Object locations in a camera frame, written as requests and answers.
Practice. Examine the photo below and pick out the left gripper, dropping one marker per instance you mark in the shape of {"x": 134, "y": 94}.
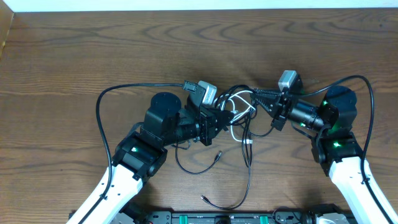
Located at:
{"x": 208, "y": 126}

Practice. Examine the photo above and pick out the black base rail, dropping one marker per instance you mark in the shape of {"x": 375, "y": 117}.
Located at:
{"x": 329, "y": 214}

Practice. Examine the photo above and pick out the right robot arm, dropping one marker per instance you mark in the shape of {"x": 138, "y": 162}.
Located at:
{"x": 334, "y": 146}

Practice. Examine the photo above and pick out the wooden side panel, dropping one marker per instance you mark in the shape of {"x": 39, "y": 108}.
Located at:
{"x": 6, "y": 19}

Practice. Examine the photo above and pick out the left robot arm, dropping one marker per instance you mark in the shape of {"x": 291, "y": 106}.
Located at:
{"x": 141, "y": 154}

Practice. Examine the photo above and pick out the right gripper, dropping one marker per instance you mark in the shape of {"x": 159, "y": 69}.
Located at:
{"x": 277, "y": 102}

